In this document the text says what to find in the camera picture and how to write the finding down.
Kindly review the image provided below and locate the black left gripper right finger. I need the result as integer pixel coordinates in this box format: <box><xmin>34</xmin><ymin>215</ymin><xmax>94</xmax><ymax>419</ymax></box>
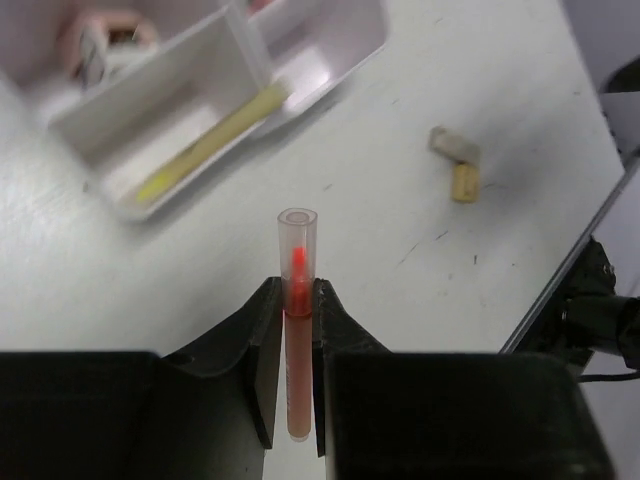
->
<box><xmin>312</xmin><ymin>280</ymin><xmax>615</xmax><ymax>479</ymax></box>

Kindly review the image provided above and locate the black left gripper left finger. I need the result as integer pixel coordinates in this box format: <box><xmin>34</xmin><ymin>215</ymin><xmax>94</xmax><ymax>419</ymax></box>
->
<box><xmin>1</xmin><ymin>277</ymin><xmax>281</xmax><ymax>479</ymax></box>

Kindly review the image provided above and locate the orange thin highlighter pen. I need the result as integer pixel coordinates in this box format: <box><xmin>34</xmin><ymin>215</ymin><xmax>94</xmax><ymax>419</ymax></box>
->
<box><xmin>277</xmin><ymin>208</ymin><xmax>318</xmax><ymax>442</ymax></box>

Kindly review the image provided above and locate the small tan eraser block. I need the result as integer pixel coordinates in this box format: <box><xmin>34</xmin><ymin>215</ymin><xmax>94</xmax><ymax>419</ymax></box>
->
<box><xmin>451</xmin><ymin>163</ymin><xmax>480</xmax><ymax>203</ymax></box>

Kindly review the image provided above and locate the grey eraser block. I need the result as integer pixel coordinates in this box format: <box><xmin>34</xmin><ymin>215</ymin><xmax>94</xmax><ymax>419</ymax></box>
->
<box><xmin>428</xmin><ymin>126</ymin><xmax>481</xmax><ymax>165</ymax></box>

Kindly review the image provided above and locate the yellow thin highlighter pen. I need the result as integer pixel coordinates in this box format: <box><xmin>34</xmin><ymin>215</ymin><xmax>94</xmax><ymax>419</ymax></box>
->
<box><xmin>134</xmin><ymin>81</ymin><xmax>290</xmax><ymax>205</ymax></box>

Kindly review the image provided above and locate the pink white mini stapler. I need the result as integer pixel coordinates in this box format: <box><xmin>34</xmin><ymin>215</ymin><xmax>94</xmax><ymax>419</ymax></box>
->
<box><xmin>56</xmin><ymin>4</ymin><xmax>160</xmax><ymax>89</ymax></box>

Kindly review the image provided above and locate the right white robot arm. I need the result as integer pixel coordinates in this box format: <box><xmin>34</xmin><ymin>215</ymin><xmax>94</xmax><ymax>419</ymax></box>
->
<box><xmin>599</xmin><ymin>56</ymin><xmax>639</xmax><ymax>158</ymax></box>

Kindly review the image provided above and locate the left white compartment organizer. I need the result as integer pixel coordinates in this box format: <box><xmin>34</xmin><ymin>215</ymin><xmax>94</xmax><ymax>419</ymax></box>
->
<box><xmin>0</xmin><ymin>0</ymin><xmax>281</xmax><ymax>225</ymax></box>

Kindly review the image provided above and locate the white compartment organizer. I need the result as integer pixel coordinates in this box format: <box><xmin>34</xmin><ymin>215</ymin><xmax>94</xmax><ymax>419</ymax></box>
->
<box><xmin>0</xmin><ymin>0</ymin><xmax>281</xmax><ymax>225</ymax></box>
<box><xmin>249</xmin><ymin>0</ymin><xmax>388</xmax><ymax>137</ymax></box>

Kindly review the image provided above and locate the right white compartment organizer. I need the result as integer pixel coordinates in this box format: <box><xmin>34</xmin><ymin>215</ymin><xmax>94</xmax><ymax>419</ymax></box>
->
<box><xmin>249</xmin><ymin>0</ymin><xmax>388</xmax><ymax>137</ymax></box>

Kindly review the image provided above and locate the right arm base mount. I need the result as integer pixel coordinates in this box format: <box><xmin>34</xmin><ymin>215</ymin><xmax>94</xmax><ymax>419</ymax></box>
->
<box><xmin>505</xmin><ymin>238</ymin><xmax>639</xmax><ymax>383</ymax></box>

